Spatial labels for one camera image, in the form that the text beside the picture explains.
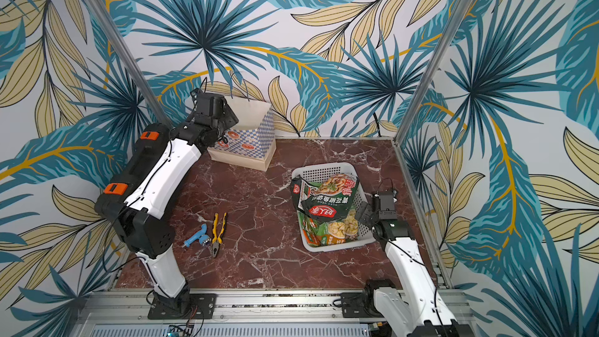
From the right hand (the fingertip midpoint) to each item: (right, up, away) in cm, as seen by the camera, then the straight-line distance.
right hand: (373, 214), depth 83 cm
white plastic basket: (-2, -8, +3) cm, 9 cm away
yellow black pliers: (-56, -11, +3) cm, 57 cm away
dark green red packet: (-14, +5, +4) cm, 16 cm away
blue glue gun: (-61, -10, +1) cm, 61 cm away
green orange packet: (-20, -6, -1) cm, 21 cm away
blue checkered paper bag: (-45, +26, +8) cm, 52 cm away
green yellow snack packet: (-13, -6, -3) cm, 14 cm away
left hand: (-51, +34, -2) cm, 62 cm away
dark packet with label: (-25, +7, +7) cm, 27 cm away
